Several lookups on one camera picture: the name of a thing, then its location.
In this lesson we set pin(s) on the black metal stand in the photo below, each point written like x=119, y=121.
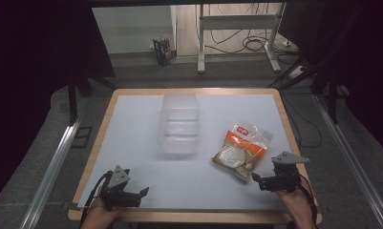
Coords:
x=332, y=101
x=73, y=101

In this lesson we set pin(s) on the white power strip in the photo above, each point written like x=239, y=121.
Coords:
x=296, y=72

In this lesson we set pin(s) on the clear plastic container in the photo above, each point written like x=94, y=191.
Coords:
x=179, y=125

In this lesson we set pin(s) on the white wall panel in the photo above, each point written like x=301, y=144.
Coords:
x=131, y=28

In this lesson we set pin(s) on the white wooden-framed table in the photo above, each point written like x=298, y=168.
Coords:
x=192, y=184

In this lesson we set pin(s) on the colourful packet on floor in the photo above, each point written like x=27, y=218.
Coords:
x=163, y=51

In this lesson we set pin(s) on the person's left hand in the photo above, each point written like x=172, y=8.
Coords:
x=100, y=212

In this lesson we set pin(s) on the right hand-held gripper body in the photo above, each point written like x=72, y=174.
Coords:
x=286, y=176

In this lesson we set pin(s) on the white metal stand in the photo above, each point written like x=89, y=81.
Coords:
x=238, y=22

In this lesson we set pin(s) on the orange and clear snack packet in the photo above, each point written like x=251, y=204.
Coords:
x=241, y=149

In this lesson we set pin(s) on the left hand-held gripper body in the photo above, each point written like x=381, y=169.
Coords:
x=119, y=194

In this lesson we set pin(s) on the silver metal rail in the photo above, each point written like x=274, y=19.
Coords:
x=354, y=162
x=53, y=168

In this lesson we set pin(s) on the dark curtain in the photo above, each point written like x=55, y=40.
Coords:
x=36, y=47
x=364, y=57

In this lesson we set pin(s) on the person's right hand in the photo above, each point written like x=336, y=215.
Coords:
x=292, y=199

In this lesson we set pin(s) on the black tripod legs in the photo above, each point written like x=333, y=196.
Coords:
x=291, y=73

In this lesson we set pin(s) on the black floor frame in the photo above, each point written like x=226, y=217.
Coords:
x=81, y=137

